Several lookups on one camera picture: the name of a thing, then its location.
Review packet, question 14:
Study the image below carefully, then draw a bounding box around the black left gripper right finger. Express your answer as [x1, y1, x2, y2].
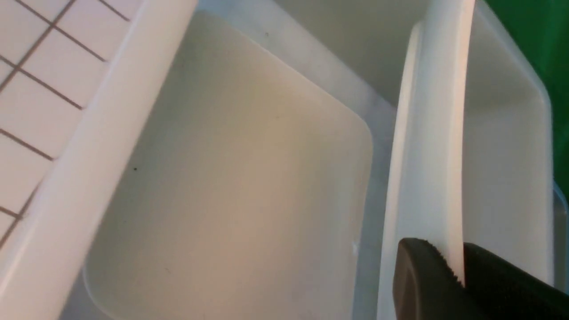
[464, 243, 569, 320]

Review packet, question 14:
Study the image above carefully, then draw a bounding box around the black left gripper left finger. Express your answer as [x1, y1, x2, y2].
[393, 238, 485, 320]

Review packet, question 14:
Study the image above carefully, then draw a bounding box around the white square rice plate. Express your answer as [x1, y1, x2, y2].
[377, 0, 475, 320]

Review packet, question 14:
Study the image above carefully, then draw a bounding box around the white square plate in tub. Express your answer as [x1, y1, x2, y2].
[83, 11, 373, 320]

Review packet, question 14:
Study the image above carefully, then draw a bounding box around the large white plastic tub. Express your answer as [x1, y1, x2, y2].
[1, 0, 557, 320]

